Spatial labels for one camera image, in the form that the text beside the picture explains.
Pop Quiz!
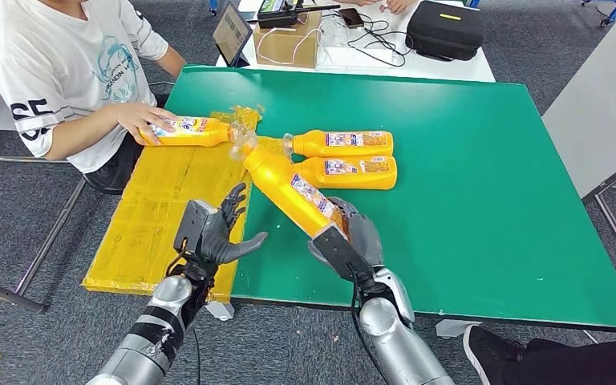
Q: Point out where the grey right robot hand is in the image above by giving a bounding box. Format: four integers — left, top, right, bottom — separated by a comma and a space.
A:
307, 197, 385, 273

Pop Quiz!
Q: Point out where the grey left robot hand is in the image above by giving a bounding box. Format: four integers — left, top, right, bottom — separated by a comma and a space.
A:
201, 182, 270, 266

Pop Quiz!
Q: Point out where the person's left hand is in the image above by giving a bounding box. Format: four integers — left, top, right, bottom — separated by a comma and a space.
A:
379, 0, 419, 15

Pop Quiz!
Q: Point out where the orange detergent bottle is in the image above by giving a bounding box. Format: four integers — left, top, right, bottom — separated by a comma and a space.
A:
282, 129, 395, 159
293, 155, 399, 191
229, 132, 351, 239
139, 115, 245, 148

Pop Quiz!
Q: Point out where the person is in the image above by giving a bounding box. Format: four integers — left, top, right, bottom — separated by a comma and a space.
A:
0, 0, 187, 195
463, 324, 616, 385
339, 0, 419, 16

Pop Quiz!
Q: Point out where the black smartphone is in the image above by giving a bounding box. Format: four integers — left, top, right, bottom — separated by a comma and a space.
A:
338, 7, 366, 29

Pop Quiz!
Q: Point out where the clear plastic box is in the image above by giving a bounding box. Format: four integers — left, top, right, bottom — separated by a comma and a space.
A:
315, 14, 400, 71

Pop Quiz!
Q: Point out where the black carrying case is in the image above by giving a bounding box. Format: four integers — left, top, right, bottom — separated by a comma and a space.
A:
405, 0, 486, 62

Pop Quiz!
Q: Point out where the white table foot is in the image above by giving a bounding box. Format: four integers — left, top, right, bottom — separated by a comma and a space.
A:
435, 318, 482, 339
204, 300, 236, 322

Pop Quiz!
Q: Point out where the yellow taped board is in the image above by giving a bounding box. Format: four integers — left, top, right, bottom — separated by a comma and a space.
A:
82, 105, 264, 305

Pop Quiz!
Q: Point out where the black radio device with antenna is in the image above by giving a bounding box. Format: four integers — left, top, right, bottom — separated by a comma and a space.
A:
256, 0, 342, 29

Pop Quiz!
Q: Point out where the white table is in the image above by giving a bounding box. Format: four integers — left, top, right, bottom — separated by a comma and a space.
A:
215, 0, 496, 84

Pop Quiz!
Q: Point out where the brown cardboard box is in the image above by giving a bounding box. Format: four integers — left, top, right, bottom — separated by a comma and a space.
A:
253, 10, 323, 69

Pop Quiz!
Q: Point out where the yellow film patch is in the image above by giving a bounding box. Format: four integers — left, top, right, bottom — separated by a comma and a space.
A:
254, 135, 290, 160

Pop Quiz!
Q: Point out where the dark tablet with stand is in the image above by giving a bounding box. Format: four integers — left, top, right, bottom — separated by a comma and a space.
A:
211, 0, 253, 68

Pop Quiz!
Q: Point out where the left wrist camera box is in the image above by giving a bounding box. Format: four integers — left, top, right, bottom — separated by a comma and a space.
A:
173, 199, 220, 255

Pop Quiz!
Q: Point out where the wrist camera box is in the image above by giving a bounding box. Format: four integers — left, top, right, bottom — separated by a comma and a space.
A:
310, 223, 377, 284
173, 199, 220, 255

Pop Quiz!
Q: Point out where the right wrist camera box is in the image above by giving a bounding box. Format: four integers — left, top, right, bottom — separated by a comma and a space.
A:
310, 223, 377, 284

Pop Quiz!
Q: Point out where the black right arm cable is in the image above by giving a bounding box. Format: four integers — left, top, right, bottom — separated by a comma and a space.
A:
349, 274, 390, 385

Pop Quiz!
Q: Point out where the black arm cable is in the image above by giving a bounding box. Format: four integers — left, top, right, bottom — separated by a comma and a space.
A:
349, 274, 390, 385
192, 328, 204, 385

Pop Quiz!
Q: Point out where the white cable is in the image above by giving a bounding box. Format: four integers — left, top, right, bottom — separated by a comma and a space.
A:
256, 25, 320, 66

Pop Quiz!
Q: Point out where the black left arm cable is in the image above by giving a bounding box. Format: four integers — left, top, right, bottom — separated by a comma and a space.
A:
192, 328, 204, 385

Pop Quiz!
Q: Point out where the blue wheeled frame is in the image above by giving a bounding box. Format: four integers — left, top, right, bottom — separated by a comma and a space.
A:
582, 0, 616, 27

